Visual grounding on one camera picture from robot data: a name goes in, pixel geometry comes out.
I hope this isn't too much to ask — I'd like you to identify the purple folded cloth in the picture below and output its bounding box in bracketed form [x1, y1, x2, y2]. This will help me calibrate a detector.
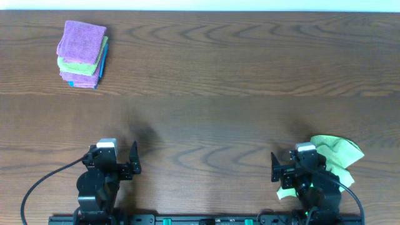
[57, 57, 103, 88]
[56, 21, 106, 64]

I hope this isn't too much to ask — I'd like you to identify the light green microfiber cloth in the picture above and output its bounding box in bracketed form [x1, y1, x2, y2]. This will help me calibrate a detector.
[276, 134, 365, 201]

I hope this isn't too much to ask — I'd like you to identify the lower purple folded cloth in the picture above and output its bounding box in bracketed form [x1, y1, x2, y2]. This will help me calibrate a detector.
[57, 57, 103, 88]

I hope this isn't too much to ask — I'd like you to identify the top purple folded cloth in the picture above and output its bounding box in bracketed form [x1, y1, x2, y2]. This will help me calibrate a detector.
[56, 21, 106, 64]

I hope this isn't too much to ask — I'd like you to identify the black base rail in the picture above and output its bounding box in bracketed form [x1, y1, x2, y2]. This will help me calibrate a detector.
[48, 214, 361, 225]

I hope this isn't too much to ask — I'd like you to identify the blue folded cloth at bottom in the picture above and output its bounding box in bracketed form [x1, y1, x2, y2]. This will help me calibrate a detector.
[67, 44, 109, 89]

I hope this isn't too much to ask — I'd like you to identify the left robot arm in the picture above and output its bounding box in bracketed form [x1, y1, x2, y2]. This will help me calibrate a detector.
[72, 138, 141, 225]

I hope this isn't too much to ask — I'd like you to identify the green folded cloth in stack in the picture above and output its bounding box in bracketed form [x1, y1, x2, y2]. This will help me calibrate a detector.
[57, 36, 108, 76]

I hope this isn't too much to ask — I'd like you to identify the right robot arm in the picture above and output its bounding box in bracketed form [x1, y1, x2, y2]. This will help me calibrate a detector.
[271, 150, 341, 224]

